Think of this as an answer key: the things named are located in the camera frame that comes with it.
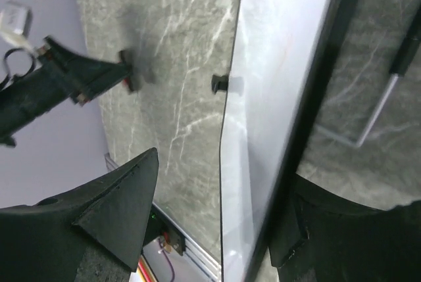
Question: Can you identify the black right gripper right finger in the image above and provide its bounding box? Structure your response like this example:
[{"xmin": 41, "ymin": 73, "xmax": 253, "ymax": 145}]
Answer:
[{"xmin": 269, "ymin": 176, "xmax": 420, "ymax": 281}]

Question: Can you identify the aluminium extrusion rail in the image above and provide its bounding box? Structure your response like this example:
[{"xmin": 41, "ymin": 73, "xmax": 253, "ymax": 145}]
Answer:
[{"xmin": 104, "ymin": 152, "xmax": 222, "ymax": 279}]

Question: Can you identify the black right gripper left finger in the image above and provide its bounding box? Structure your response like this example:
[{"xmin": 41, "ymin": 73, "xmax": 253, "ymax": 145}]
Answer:
[{"xmin": 1, "ymin": 148, "xmax": 159, "ymax": 281}]

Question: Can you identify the red and black whiteboard eraser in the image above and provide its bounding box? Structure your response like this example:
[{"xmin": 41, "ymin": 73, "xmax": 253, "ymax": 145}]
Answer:
[{"xmin": 118, "ymin": 49, "xmax": 140, "ymax": 94}]

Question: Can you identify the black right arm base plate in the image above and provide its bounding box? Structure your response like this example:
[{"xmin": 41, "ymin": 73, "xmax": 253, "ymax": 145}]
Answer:
[{"xmin": 143, "ymin": 204, "xmax": 186, "ymax": 256}]

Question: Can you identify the small black-framed whiteboard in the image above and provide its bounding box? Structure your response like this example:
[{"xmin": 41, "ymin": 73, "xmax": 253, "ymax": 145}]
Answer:
[{"xmin": 220, "ymin": 0, "xmax": 358, "ymax": 281}]

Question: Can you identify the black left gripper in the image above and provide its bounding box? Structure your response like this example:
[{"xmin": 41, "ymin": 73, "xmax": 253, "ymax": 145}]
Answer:
[{"xmin": 1, "ymin": 36, "xmax": 129, "ymax": 146}]

